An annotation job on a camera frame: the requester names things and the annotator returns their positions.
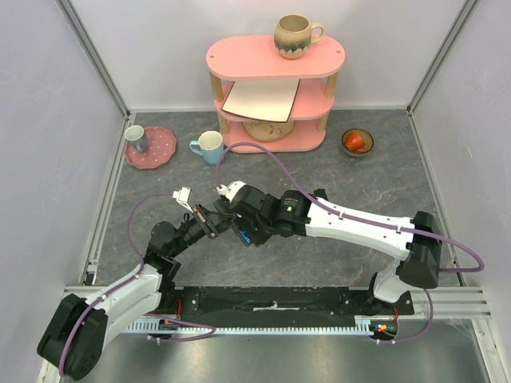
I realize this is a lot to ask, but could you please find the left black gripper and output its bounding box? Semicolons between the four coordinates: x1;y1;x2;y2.
169;203;236;258

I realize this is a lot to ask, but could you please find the black remote control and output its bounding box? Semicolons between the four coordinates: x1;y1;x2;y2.
213;199;252;247

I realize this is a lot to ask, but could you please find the blue AAA battery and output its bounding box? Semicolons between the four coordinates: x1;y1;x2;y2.
238;228;252;247

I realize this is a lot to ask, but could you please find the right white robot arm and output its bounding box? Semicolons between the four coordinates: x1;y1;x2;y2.
216;181;442;314

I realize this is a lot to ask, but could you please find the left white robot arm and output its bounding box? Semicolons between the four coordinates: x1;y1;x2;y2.
37;200;233;381

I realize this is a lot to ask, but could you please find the light blue mug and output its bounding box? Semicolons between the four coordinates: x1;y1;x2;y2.
189;131;224;166

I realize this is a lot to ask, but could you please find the beige painted bowl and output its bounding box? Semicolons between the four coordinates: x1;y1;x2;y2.
242;120;295;142

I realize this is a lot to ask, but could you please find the pink dotted plate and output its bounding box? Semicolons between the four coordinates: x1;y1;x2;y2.
124;126;177;170

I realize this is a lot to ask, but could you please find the grey dotted mug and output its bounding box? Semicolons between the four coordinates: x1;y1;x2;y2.
124;125;149;153

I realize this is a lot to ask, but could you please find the white square plate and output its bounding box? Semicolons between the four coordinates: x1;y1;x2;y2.
221;79;300;122

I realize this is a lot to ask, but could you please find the orange cup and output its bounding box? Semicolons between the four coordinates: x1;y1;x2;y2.
344;132;368;153

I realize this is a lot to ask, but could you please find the patterned small bowl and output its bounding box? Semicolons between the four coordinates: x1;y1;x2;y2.
341;128;374;158

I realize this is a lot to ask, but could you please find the pink three-tier shelf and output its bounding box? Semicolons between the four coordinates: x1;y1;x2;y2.
206;35;345;153

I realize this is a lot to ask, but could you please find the beige ceramic mug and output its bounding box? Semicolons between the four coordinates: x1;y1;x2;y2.
274;14;325;59

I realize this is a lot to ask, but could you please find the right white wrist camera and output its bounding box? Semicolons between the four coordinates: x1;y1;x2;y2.
216;180;246;203

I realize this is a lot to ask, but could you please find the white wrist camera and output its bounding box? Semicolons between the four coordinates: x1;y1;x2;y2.
172;187;193;212
216;180;246;203

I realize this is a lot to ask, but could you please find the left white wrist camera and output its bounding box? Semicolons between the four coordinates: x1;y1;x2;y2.
172;187;193;212

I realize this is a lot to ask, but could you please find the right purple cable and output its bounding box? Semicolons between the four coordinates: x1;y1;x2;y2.
215;142;486;345

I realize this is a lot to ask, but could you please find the purple cable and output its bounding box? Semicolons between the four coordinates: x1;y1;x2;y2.
58;191;216;378
215;142;486;345

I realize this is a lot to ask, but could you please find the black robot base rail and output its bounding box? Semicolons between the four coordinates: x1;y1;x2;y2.
156;286;414;327

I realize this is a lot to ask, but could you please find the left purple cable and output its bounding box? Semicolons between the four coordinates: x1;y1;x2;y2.
58;191;216;378

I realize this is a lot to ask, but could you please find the white cable duct strip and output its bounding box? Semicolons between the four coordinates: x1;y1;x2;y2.
123;317;398;338

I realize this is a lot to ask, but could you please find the aluminium frame front rail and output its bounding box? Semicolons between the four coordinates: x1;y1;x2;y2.
62;286;491;319

